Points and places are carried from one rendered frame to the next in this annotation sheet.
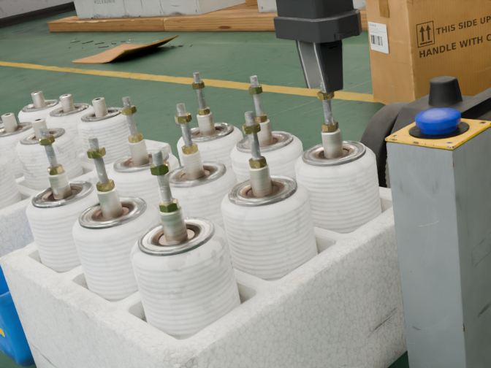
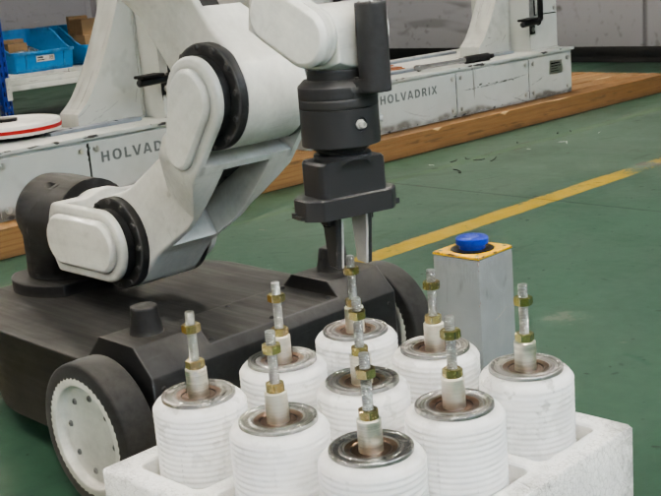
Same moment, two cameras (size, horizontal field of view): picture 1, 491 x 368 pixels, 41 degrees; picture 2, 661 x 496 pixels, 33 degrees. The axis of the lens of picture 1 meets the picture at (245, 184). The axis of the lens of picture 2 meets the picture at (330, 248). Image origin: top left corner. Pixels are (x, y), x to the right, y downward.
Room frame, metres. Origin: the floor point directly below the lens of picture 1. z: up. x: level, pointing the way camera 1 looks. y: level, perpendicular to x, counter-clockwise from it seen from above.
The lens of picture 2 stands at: (0.88, 1.13, 0.66)
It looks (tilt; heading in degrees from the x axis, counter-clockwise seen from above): 14 degrees down; 264
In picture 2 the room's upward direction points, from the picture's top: 5 degrees counter-clockwise
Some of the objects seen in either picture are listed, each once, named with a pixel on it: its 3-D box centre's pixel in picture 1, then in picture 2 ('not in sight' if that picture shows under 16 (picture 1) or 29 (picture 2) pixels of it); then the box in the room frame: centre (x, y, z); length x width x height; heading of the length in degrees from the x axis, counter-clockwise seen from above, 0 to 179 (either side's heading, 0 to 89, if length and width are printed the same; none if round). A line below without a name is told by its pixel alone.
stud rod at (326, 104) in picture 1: (328, 112); (352, 286); (0.73, -0.11, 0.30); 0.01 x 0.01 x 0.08
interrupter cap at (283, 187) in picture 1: (262, 191); (435, 347); (0.65, -0.02, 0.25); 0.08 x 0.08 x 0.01
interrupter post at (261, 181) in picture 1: (261, 179); (434, 337); (0.65, -0.02, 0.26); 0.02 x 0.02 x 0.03
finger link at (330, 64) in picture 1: (332, 63); (365, 234); (0.71, -0.12, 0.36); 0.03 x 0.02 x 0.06; 114
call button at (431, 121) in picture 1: (438, 123); (471, 243); (0.57, -0.18, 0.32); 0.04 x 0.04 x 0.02
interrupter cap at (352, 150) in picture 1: (333, 153); (355, 330); (0.73, -0.11, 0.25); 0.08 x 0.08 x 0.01
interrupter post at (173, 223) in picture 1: (173, 224); (525, 355); (0.58, 0.08, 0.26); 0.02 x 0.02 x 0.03
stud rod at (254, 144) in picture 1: (254, 146); (432, 302); (0.65, -0.02, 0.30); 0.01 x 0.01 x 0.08
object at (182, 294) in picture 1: (195, 315); (528, 451); (0.58, 0.08, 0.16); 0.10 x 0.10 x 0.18
